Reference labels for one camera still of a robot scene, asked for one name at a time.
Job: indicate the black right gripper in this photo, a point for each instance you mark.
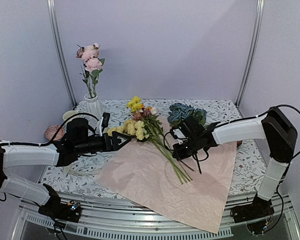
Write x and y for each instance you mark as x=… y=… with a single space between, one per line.
x=178 y=153

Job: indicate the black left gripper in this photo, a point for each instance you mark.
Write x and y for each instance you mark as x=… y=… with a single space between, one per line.
x=114 y=140

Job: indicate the blue flower bunch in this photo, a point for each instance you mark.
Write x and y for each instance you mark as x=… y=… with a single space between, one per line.
x=178 y=113

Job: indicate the cream printed ribbon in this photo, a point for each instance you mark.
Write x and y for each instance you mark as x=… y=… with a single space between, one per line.
x=67 y=170

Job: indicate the pink flower bouquet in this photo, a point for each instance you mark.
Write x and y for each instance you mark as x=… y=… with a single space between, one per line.
x=145 y=126

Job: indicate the pink wrapping paper sheet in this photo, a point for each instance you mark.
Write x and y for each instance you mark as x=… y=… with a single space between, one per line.
x=141 y=173

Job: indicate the pink peony flower stem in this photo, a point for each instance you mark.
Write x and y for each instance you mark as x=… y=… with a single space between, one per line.
x=92 y=66

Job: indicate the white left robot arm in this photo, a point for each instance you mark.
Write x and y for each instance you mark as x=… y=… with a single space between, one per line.
x=15 y=154

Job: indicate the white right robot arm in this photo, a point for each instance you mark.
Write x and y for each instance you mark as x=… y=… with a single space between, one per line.
x=272 y=131

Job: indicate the white ribbed ceramic vase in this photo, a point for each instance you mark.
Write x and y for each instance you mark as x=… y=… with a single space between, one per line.
x=93 y=105

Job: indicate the pink patterned ball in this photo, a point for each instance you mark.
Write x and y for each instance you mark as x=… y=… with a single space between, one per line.
x=50 y=131

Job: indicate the cream ceramic mug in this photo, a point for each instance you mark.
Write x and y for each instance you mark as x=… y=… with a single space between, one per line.
x=68 y=114

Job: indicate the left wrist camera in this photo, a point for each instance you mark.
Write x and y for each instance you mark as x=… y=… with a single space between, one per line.
x=102 y=123

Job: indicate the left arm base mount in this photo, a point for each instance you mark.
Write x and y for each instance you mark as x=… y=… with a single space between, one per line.
x=56 y=210

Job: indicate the aluminium front rail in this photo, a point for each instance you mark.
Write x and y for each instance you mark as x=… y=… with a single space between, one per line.
x=122 y=219

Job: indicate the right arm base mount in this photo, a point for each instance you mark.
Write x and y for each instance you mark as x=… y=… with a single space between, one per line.
x=259 y=208

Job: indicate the left aluminium frame post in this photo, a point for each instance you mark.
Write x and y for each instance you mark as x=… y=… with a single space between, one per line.
x=59 y=51

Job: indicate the aluminium frame post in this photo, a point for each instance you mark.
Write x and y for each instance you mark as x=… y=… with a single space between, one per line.
x=59 y=51
x=252 y=51

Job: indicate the right aluminium frame post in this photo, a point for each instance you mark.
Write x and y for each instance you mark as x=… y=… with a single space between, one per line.
x=252 y=51

